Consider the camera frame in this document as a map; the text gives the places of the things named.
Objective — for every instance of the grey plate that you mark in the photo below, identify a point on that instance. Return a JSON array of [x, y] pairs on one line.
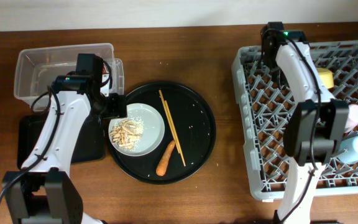
[[154, 128]]

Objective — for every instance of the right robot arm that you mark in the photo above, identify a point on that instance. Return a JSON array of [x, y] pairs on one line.
[[314, 132]]

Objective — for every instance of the grey dishwasher rack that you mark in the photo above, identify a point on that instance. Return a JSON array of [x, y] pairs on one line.
[[266, 109]]

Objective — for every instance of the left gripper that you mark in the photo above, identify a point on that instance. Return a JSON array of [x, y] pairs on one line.
[[118, 107]]

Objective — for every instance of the round black serving tray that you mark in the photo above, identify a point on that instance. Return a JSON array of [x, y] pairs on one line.
[[194, 123]]

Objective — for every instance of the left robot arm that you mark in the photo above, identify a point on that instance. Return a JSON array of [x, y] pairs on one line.
[[42, 191]]

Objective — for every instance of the red snack wrapper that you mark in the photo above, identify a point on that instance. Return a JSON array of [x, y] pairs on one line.
[[105, 70]]

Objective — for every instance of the orange carrot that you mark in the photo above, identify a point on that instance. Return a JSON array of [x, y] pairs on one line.
[[163, 164]]

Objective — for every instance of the clear plastic bin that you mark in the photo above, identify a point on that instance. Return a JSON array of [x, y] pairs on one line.
[[37, 68]]

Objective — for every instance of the blue cup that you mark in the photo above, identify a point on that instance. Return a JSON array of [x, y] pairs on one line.
[[348, 151]]

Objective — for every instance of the pink cup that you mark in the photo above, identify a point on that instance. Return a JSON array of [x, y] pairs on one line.
[[352, 119]]

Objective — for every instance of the wooden chopstick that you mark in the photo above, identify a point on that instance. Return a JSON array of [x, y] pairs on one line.
[[181, 155], [170, 121]]

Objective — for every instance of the black rectangular tray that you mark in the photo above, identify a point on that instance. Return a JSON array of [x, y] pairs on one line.
[[89, 146]]

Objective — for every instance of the food scraps pile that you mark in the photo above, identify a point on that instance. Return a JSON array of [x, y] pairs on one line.
[[126, 133]]

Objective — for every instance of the yellow bowl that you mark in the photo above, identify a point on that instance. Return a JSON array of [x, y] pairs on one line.
[[326, 77]]

